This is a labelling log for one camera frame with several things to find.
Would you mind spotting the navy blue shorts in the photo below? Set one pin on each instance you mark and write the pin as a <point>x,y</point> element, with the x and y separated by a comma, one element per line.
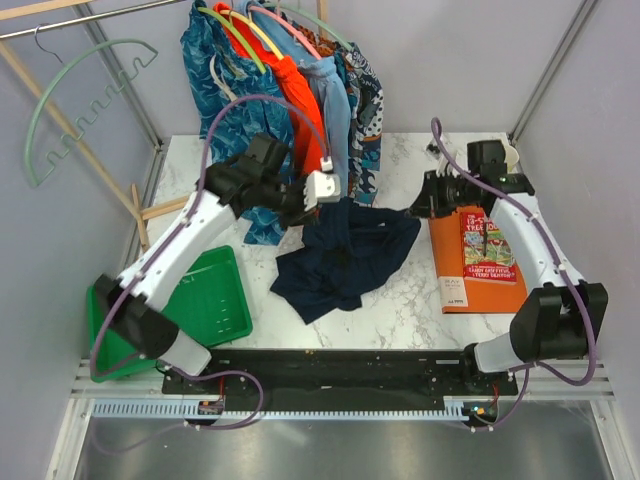
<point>350,251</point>

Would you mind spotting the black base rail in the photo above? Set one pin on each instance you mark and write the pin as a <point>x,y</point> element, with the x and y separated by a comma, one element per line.
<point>337,380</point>

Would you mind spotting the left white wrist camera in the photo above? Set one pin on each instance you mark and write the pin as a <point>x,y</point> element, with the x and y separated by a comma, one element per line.
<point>322,186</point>

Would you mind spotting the white slotted cable duct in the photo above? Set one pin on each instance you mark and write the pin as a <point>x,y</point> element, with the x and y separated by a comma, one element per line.
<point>203,410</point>

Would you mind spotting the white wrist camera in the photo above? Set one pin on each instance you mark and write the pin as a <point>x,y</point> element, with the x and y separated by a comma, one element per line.
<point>322,186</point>
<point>444,167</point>

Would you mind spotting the lime green hanger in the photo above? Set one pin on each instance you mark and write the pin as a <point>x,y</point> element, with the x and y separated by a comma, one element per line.
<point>236,34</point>

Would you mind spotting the pale yellow mug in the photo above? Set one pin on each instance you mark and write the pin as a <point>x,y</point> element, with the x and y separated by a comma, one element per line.
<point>512,157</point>

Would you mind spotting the green plastic tray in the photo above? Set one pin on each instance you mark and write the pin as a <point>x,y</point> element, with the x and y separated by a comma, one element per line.
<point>209,304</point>

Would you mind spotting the orange hanging shorts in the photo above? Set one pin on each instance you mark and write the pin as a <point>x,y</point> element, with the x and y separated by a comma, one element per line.
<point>295,89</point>

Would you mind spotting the metal clothes rail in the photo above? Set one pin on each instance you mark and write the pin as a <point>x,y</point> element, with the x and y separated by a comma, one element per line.
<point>90,19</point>

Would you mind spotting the red green children's book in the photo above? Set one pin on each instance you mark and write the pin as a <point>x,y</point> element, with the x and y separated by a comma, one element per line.
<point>500,264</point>

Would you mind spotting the patterned grey orange shorts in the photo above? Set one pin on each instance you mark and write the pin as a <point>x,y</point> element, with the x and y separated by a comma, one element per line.
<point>366,100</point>

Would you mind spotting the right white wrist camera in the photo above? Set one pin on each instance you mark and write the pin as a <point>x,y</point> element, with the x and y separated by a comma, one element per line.
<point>444,167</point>

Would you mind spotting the pink hanger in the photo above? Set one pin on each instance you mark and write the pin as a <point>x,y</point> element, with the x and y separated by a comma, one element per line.
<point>293,31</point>

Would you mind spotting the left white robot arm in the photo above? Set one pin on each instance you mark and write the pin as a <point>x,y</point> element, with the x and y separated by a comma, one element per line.
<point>133,302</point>

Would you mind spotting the blue patterned hanging shorts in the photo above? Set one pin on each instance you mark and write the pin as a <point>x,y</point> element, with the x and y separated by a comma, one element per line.
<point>217,76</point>

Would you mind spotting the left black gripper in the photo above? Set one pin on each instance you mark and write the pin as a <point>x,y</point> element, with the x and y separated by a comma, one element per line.
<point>302,216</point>

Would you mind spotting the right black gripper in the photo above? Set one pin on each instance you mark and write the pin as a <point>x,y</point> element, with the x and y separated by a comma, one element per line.
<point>429,203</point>

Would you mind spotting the wooden clothes rack frame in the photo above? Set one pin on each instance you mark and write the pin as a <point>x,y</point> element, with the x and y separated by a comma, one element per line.
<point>74,132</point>

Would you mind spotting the yellow hanger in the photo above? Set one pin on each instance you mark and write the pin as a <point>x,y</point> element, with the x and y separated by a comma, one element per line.
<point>258,32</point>

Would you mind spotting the light blue hanging shorts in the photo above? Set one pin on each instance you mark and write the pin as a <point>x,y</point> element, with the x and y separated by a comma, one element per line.
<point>325,84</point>

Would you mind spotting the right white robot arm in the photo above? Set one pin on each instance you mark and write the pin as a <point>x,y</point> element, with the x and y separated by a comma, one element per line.
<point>562,313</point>

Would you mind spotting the orange notebook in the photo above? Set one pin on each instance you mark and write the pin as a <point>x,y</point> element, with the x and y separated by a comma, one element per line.
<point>458,294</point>

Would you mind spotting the mint green loaded hanger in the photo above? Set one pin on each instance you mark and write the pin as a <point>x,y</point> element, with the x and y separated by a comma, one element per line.
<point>319,18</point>

